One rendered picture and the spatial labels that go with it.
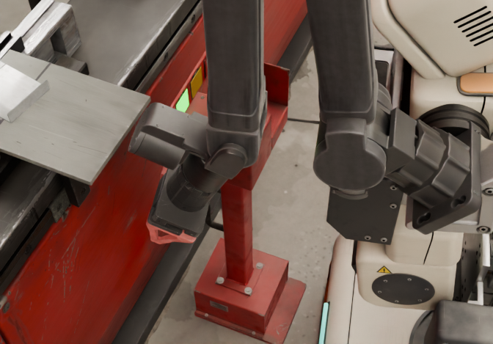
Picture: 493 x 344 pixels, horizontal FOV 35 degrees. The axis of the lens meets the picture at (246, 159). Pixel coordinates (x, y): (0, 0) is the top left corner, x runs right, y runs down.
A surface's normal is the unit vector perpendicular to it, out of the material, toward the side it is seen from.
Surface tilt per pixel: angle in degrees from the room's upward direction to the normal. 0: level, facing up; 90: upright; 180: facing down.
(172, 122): 22
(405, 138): 37
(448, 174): 56
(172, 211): 27
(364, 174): 90
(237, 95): 81
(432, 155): 47
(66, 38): 90
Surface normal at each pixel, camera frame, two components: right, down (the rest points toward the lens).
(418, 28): -0.18, 0.78
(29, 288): 0.91, 0.32
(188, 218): 0.43, -0.49
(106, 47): -0.02, -0.62
